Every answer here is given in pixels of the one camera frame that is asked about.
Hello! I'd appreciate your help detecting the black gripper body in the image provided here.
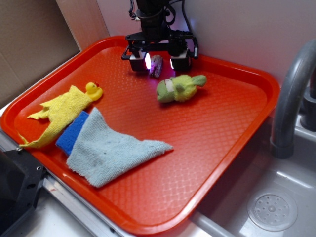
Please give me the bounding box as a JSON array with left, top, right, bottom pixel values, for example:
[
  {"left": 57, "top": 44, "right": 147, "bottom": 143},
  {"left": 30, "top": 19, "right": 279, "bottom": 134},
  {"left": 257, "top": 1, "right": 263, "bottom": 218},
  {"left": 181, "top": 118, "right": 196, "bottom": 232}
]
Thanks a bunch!
[{"left": 121, "top": 29, "right": 198, "bottom": 60}]

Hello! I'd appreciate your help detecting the black sensor gripper finger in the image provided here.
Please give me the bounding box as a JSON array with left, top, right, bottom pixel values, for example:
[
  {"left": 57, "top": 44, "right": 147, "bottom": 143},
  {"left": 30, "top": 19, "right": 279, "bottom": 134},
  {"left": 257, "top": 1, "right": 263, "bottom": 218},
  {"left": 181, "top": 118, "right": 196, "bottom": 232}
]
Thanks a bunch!
[
  {"left": 129, "top": 51, "right": 151, "bottom": 72},
  {"left": 170, "top": 50, "right": 192, "bottom": 72}
]

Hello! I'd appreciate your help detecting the brown wood chip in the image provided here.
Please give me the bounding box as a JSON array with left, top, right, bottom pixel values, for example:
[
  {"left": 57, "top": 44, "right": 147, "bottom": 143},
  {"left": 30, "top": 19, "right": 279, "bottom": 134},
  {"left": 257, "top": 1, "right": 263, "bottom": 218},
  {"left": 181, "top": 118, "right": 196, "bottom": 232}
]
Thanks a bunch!
[{"left": 149, "top": 55, "right": 163, "bottom": 79}]

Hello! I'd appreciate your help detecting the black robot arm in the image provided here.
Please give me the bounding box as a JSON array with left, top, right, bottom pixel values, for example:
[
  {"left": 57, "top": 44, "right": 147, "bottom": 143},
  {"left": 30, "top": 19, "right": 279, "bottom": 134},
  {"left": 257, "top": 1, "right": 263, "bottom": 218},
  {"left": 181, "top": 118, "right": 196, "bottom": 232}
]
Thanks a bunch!
[{"left": 121, "top": 0, "right": 198, "bottom": 72}]

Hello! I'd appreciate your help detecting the green plush toy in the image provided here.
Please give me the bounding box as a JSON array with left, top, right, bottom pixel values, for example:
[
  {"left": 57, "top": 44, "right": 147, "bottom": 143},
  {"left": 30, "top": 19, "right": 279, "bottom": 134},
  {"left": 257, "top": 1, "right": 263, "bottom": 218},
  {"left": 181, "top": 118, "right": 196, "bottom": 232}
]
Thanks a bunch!
[{"left": 156, "top": 75, "right": 207, "bottom": 103}]

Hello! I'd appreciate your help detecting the yellow rubber duck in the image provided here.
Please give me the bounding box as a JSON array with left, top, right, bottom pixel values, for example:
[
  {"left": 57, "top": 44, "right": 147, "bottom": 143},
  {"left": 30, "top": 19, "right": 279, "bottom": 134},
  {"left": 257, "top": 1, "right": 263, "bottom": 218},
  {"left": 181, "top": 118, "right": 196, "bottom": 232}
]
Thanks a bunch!
[{"left": 85, "top": 82, "right": 103, "bottom": 101}]

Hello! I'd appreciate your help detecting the wooden board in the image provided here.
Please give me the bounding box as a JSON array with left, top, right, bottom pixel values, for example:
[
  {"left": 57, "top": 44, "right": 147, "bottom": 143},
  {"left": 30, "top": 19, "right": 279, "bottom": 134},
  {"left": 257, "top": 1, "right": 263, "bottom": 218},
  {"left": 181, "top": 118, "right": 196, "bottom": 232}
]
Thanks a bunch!
[{"left": 56, "top": 0, "right": 110, "bottom": 51}]

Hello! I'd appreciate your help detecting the red plastic tray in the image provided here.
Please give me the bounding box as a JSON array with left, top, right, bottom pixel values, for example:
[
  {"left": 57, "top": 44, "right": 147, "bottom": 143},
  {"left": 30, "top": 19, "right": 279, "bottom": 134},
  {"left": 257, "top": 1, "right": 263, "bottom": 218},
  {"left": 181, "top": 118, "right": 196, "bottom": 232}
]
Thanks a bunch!
[{"left": 0, "top": 36, "right": 280, "bottom": 236}]

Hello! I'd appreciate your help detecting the yellow cloth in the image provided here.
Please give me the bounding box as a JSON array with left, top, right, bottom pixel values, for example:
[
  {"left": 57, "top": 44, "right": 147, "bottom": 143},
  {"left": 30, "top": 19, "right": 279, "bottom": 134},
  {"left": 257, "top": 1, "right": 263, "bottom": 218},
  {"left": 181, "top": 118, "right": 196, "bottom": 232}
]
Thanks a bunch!
[{"left": 19, "top": 85, "right": 93, "bottom": 149}]

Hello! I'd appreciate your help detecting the light blue cloth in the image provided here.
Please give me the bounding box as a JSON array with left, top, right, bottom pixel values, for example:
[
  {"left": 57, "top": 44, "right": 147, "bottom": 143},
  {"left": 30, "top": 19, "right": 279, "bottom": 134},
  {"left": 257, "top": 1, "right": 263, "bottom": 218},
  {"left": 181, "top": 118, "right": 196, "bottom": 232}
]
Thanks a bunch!
[{"left": 67, "top": 108, "right": 173, "bottom": 188}]

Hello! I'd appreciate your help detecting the brown cardboard panel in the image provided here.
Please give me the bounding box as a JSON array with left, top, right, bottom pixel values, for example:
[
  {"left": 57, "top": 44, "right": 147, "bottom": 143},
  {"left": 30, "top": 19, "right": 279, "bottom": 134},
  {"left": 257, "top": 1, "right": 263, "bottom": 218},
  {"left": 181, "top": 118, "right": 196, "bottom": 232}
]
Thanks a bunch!
[{"left": 0, "top": 0, "right": 79, "bottom": 107}]

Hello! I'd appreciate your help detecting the blue sponge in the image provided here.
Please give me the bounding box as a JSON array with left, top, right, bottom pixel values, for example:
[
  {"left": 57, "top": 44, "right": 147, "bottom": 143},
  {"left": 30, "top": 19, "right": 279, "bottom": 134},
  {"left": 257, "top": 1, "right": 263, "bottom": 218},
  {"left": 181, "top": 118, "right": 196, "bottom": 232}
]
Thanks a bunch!
[{"left": 56, "top": 111, "right": 89, "bottom": 156}]

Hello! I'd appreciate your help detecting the grey faucet spout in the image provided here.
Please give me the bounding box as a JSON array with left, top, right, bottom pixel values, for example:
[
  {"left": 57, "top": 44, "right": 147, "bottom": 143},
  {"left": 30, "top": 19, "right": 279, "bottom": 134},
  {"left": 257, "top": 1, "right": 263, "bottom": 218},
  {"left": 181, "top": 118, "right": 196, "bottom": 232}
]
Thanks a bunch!
[{"left": 270, "top": 39, "right": 316, "bottom": 159}]

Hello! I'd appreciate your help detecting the grey sink basin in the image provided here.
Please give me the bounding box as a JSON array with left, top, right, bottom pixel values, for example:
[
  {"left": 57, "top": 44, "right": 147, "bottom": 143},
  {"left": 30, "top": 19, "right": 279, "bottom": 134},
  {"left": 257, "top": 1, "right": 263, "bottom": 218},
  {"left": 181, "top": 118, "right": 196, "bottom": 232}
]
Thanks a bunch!
[{"left": 190, "top": 121, "right": 316, "bottom": 237}]

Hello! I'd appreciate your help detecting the round sink drain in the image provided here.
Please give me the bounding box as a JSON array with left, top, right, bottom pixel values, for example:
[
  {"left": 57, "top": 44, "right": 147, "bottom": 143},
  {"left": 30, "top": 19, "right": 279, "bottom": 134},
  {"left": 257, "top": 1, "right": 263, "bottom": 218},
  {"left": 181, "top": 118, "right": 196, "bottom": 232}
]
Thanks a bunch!
[{"left": 247, "top": 189, "right": 298, "bottom": 232}]

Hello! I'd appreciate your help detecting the black cable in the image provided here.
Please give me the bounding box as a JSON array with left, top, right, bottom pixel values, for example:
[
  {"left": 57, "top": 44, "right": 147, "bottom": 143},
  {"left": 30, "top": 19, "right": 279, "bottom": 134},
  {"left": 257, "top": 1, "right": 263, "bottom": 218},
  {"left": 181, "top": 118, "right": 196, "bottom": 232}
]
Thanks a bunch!
[{"left": 181, "top": 0, "right": 198, "bottom": 38}]

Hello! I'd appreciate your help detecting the dark faucet handle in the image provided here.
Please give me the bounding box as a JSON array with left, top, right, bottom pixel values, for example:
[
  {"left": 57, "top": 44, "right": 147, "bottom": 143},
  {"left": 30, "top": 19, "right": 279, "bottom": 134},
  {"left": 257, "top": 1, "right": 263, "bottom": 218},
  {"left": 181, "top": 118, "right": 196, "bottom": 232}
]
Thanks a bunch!
[{"left": 300, "top": 71, "right": 316, "bottom": 132}]

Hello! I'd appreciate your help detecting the black metal bracket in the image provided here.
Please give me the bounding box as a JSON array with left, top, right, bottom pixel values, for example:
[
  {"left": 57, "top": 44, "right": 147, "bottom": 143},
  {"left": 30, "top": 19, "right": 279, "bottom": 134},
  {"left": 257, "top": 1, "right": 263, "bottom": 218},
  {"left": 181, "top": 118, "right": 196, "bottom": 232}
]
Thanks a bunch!
[{"left": 0, "top": 150, "right": 45, "bottom": 237}]

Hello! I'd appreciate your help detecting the aluminium frame rail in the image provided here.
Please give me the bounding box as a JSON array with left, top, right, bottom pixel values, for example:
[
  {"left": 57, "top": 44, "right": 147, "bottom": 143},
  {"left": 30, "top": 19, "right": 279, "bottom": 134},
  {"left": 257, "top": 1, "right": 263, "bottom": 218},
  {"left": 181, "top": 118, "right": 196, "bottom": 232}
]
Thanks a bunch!
[{"left": 0, "top": 131, "right": 129, "bottom": 237}]

